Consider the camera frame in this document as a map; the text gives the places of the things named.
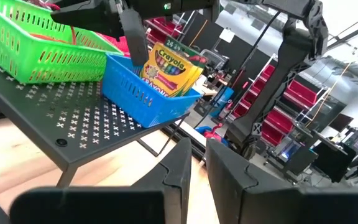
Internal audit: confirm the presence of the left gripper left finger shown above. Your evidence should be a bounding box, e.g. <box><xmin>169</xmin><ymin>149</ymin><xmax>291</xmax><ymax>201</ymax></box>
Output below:
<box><xmin>9</xmin><ymin>138</ymin><xmax>193</xmax><ymax>224</ymax></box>

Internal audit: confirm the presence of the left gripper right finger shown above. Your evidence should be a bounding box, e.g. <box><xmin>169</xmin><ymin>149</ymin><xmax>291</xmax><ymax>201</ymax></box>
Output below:
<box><xmin>205</xmin><ymin>139</ymin><xmax>358</xmax><ymax>224</ymax></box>

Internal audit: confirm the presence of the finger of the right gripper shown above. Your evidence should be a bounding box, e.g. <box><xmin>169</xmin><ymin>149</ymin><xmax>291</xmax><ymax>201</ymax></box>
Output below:
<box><xmin>118</xmin><ymin>7</ymin><xmax>150</xmax><ymax>67</ymax></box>
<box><xmin>50</xmin><ymin>0</ymin><xmax>124</xmax><ymax>39</ymax></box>

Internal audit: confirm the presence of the red plastic basket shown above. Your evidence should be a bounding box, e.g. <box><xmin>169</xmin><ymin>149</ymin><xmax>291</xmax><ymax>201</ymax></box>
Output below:
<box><xmin>98</xmin><ymin>33</ymin><xmax>131</xmax><ymax>57</ymax></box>

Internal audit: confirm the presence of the yellow orange crayon box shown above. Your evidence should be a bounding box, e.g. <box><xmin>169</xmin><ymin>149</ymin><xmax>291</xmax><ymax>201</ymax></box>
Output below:
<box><xmin>139</xmin><ymin>42</ymin><xmax>205</xmax><ymax>98</ymax></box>

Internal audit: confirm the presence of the blue plastic basket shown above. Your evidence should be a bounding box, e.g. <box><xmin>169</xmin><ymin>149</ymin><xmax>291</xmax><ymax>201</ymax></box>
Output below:
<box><xmin>100</xmin><ymin>52</ymin><xmax>203</xmax><ymax>129</ymax></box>

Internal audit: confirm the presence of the green plastic basket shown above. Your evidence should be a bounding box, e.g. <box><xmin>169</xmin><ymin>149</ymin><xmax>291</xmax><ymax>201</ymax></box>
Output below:
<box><xmin>0</xmin><ymin>0</ymin><xmax>124</xmax><ymax>85</ymax></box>

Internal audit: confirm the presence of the red bin storage rack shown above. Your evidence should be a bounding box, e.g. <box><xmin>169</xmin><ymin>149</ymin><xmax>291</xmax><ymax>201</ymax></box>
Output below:
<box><xmin>144</xmin><ymin>12</ymin><xmax>186</xmax><ymax>46</ymax></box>
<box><xmin>230</xmin><ymin>54</ymin><xmax>329</xmax><ymax>149</ymax></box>

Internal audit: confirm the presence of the blue red floor object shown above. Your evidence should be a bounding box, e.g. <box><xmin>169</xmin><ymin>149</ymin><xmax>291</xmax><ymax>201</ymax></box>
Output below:
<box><xmin>196</xmin><ymin>123</ymin><xmax>228</xmax><ymax>146</ymax></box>

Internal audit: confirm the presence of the white paper sign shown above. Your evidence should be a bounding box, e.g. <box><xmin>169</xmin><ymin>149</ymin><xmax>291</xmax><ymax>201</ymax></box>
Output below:
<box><xmin>218</xmin><ymin>27</ymin><xmax>236</xmax><ymax>44</ymax></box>

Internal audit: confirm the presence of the black perforated metal shelf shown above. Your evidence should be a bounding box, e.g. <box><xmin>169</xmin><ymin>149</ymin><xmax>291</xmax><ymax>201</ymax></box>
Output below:
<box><xmin>0</xmin><ymin>52</ymin><xmax>190</xmax><ymax>188</ymax></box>

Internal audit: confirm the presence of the dark monitor screen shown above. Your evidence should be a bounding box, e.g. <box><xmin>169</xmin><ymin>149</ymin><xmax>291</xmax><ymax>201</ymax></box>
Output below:
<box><xmin>328</xmin><ymin>113</ymin><xmax>355</xmax><ymax>134</ymax></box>

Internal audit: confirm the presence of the yellow hanging rope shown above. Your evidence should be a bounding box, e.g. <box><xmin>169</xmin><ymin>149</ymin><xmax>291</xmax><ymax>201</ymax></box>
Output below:
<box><xmin>304</xmin><ymin>61</ymin><xmax>354</xmax><ymax>129</ymax></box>

